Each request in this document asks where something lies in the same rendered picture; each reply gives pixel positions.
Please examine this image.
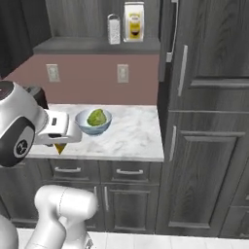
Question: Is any dark wood wall cabinet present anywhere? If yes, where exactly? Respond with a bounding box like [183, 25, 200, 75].
[32, 0, 161, 55]

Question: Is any green lettuce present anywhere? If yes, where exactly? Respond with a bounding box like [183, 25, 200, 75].
[86, 109, 109, 128]

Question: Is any white wall outlet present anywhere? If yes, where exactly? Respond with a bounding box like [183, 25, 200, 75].
[45, 63, 61, 84]
[116, 63, 130, 84]

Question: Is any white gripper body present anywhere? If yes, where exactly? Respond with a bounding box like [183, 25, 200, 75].
[33, 120, 84, 146]

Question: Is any dark wood drawer front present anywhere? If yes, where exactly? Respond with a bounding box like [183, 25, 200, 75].
[98, 160, 162, 186]
[48, 159, 101, 183]
[0, 158, 51, 183]

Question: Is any black countertop appliance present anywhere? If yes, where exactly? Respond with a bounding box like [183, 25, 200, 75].
[22, 85, 50, 110]

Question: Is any dark wood wall cabinet door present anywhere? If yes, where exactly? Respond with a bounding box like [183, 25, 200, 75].
[0, 0, 53, 80]
[158, 0, 176, 83]

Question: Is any silver wall cabinet door handle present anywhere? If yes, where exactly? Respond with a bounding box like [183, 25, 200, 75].
[165, 0, 180, 63]

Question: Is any silver drawer handle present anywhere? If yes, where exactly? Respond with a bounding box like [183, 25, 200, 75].
[115, 167, 145, 176]
[53, 165, 83, 174]

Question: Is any silver cheese grater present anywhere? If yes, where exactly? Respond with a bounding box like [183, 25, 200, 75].
[107, 13, 122, 46]

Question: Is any white and yellow box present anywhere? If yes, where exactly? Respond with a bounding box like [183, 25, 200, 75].
[123, 1, 146, 44]

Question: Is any dark wood fridge freezer door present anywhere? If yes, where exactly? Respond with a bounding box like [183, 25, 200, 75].
[155, 110, 249, 238]

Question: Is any yellow cheese wedge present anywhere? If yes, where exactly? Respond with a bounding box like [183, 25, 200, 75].
[53, 143, 68, 156]

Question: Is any silver fridge door handle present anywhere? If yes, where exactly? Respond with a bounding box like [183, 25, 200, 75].
[177, 44, 189, 97]

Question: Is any pale blue salad bowl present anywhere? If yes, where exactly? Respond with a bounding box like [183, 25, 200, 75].
[74, 108, 114, 137]

